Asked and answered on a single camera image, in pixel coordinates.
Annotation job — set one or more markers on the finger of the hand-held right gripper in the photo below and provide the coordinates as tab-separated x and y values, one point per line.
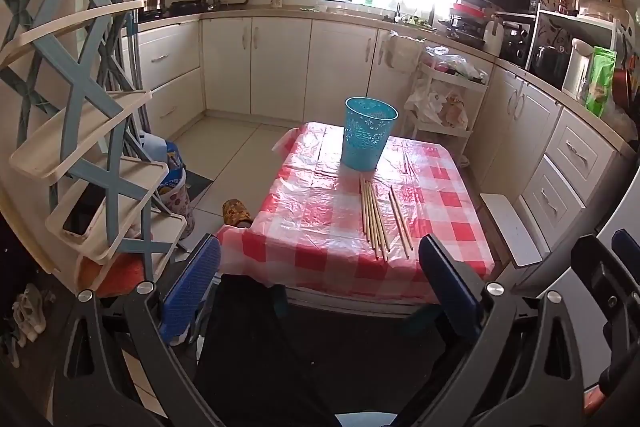
627	249
592	264

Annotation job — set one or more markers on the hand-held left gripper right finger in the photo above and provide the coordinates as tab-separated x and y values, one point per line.
450	287

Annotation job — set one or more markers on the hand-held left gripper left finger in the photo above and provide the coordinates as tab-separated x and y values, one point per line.
192	287

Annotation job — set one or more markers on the wooden chopstick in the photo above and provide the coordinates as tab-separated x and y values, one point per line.
372	218
399	224
411	164
403	222
405	164
378	217
368	217

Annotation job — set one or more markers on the bundle of wooden chopsticks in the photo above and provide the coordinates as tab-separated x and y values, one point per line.
375	217

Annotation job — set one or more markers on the turquoise perforated basket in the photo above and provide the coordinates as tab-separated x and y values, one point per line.
365	142

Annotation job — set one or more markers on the person's right hand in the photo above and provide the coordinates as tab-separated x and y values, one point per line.
595	402

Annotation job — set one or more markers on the white stool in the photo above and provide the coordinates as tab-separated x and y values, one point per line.
510	232

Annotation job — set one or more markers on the brown patterned slipper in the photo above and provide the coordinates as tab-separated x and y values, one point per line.
236	213

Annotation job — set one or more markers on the patterned fabric bag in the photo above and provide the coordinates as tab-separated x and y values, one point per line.
175	202

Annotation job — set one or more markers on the blue printed bag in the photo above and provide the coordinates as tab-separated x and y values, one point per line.
167	154

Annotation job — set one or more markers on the dark cloth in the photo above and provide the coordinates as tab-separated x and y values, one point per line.
310	357

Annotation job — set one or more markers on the red checked tablecloth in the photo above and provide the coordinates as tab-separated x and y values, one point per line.
320	217

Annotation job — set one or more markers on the white rolling cart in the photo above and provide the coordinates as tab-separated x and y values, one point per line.
445	134

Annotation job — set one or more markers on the pair of pale shoes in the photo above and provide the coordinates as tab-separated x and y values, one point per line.
27	312

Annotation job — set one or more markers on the red pot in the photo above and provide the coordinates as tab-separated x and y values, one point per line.
624	82

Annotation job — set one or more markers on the green packet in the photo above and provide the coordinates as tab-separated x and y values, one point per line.
600	82

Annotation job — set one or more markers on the white electric kettle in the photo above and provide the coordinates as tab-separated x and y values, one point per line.
576	69

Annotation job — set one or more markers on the steel pot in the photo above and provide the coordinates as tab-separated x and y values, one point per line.
550	62

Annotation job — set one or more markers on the clear plastic bag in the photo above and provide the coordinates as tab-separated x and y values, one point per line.
457	67

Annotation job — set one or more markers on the black toaster oven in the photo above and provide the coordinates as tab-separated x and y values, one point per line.
515	39

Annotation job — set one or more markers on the cream kitchen base cabinets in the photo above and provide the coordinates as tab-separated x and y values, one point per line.
280	62

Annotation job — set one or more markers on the blue and cream shelf rack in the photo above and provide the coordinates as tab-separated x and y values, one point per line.
80	72

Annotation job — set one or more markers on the white jug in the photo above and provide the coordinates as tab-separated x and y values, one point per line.
493	38

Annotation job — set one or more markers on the stack of pans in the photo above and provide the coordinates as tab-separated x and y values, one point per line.
465	19

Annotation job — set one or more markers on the black pan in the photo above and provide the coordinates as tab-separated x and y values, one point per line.
187	4

